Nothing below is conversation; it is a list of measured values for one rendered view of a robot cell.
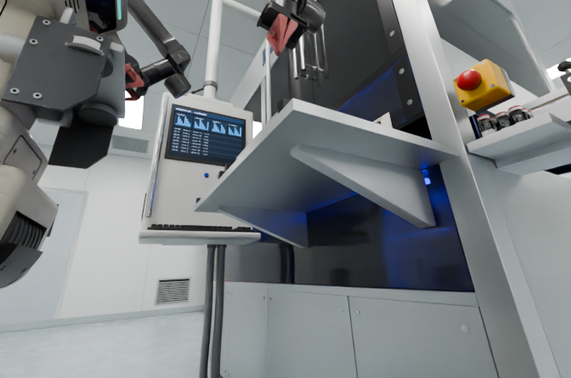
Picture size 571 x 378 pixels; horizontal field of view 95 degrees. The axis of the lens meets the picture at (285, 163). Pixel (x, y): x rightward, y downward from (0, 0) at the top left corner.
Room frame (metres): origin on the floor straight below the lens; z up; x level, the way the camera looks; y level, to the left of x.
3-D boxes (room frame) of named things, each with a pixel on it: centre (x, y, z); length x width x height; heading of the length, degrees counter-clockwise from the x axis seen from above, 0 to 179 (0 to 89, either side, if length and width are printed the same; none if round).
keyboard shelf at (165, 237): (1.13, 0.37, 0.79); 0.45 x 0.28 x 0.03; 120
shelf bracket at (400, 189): (0.51, -0.16, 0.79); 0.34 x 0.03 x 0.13; 120
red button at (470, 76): (0.44, -0.38, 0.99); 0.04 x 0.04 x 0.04; 30
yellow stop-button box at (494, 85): (0.46, -0.42, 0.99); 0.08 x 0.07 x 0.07; 120
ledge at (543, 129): (0.47, -0.46, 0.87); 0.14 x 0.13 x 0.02; 120
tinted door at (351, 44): (0.74, -0.24, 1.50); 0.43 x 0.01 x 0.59; 30
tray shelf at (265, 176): (0.73, -0.05, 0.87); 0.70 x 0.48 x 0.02; 30
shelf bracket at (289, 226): (0.94, 0.08, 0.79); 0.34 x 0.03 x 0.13; 120
